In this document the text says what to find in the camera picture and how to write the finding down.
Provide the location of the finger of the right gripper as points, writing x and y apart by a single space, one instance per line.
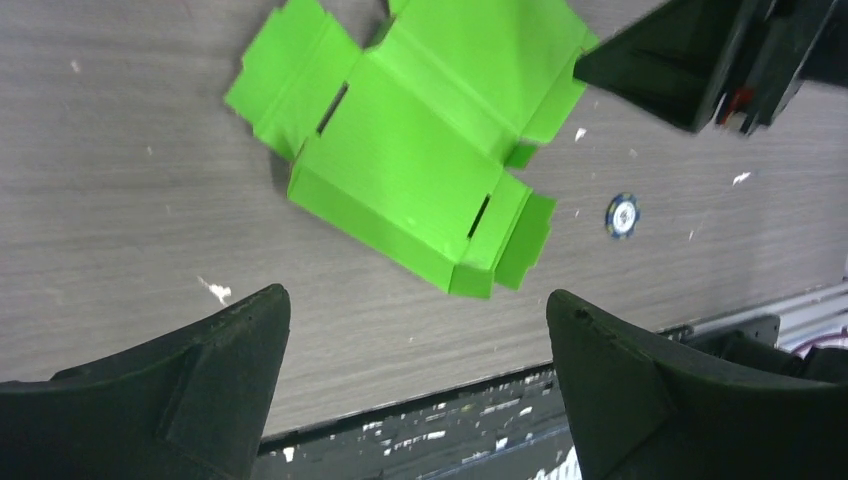
674 61

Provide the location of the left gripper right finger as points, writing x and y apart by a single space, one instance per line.
643 406

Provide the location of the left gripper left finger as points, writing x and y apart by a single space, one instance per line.
190 404

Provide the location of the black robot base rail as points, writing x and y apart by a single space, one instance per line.
511 426

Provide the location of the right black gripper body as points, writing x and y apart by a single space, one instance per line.
787 44

